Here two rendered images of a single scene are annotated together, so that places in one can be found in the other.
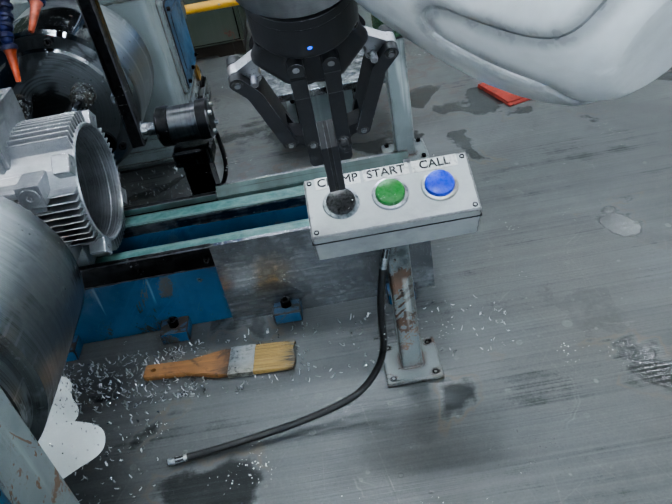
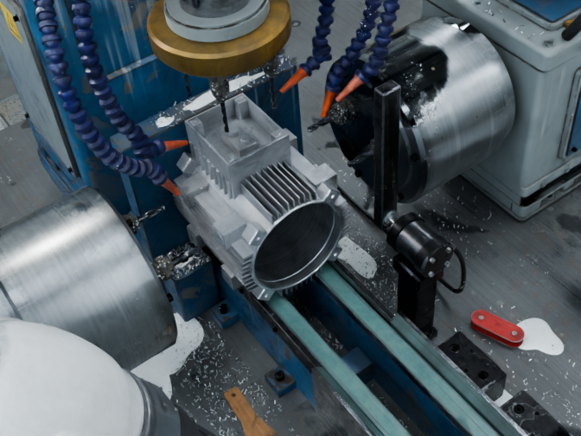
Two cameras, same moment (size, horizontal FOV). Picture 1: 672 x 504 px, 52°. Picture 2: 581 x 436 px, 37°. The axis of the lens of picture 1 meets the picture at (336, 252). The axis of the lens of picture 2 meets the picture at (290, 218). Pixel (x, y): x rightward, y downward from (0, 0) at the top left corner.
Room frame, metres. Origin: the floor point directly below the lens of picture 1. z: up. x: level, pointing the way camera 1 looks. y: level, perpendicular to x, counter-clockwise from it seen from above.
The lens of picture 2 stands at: (0.39, -0.38, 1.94)
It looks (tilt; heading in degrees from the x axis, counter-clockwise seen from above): 47 degrees down; 57
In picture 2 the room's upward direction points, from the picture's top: 6 degrees counter-clockwise
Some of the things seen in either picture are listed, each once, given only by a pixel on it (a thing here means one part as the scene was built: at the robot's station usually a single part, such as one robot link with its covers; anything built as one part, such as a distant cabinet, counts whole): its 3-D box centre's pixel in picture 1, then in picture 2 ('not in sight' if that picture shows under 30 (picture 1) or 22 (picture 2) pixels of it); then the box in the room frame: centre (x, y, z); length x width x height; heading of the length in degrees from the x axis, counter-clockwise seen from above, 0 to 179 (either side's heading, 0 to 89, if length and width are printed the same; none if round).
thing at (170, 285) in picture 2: not in sight; (188, 279); (0.73, 0.46, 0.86); 0.07 x 0.06 x 0.12; 178
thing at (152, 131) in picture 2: not in sight; (209, 170); (0.84, 0.54, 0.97); 0.30 x 0.11 x 0.34; 178
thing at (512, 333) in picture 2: not in sight; (496, 328); (1.06, 0.10, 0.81); 0.09 x 0.03 x 0.02; 108
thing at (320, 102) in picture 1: (322, 87); not in sight; (1.35, -0.04, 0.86); 0.27 x 0.24 x 0.12; 178
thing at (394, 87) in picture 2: (111, 62); (386, 161); (0.97, 0.25, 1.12); 0.04 x 0.03 x 0.26; 88
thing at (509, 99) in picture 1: (524, 83); not in sight; (1.29, -0.45, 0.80); 0.15 x 0.12 x 0.01; 106
